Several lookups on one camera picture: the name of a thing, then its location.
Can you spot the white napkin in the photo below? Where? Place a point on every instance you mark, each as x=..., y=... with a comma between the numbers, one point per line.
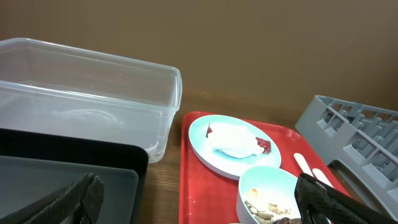
x=233, y=141

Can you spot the clear plastic waste bin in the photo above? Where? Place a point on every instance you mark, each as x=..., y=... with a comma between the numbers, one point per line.
x=56, y=89

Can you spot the rice and food scraps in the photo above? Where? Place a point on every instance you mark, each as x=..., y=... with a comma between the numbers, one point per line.
x=269, y=206

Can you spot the grey dishwasher rack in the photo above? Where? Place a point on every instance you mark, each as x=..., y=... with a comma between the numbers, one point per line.
x=361, y=142

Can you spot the white plastic spoon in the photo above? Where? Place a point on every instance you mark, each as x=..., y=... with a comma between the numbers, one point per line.
x=302, y=163

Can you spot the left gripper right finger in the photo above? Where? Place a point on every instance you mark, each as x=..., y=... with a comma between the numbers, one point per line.
x=318, y=203

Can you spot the white plastic fork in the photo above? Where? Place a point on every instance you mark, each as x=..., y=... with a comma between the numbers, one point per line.
x=321, y=176

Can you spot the light blue plate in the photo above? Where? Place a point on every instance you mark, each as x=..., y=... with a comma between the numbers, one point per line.
x=229, y=146

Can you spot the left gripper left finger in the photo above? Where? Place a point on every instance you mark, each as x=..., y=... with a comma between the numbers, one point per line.
x=79, y=202

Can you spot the black waste tray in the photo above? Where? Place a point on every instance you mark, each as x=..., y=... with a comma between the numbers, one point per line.
x=34, y=165

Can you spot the light blue bowl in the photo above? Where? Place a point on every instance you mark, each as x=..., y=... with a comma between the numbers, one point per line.
x=263, y=177

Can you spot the red serving tray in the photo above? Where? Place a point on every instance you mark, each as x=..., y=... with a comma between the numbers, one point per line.
x=207, y=197

